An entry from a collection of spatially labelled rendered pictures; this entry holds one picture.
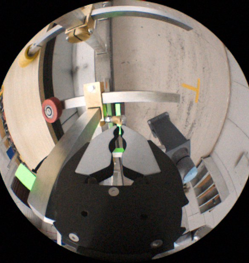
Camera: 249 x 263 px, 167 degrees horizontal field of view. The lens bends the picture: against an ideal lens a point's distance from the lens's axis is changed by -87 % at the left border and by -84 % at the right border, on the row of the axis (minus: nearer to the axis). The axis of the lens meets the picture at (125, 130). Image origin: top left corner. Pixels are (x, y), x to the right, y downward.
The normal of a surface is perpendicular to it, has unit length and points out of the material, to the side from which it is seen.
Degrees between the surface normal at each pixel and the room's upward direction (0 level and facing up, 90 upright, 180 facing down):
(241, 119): 90
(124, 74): 0
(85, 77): 0
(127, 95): 0
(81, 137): 90
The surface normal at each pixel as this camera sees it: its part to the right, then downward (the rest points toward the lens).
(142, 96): 0.02, 0.51
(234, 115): -1.00, -0.01
